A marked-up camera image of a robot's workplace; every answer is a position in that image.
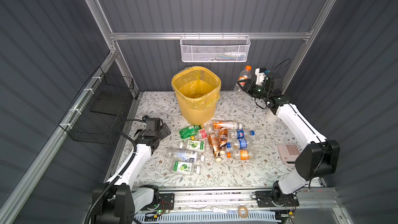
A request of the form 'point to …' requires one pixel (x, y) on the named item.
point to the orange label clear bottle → (241, 154)
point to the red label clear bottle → (201, 135)
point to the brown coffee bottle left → (215, 145)
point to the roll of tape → (246, 211)
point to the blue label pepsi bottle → (240, 134)
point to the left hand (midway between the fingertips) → (159, 131)
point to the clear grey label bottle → (186, 156)
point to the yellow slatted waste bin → (197, 88)
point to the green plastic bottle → (189, 131)
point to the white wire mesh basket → (215, 48)
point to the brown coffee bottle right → (223, 136)
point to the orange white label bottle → (218, 124)
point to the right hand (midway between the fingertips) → (240, 85)
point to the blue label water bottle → (240, 143)
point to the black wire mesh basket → (94, 116)
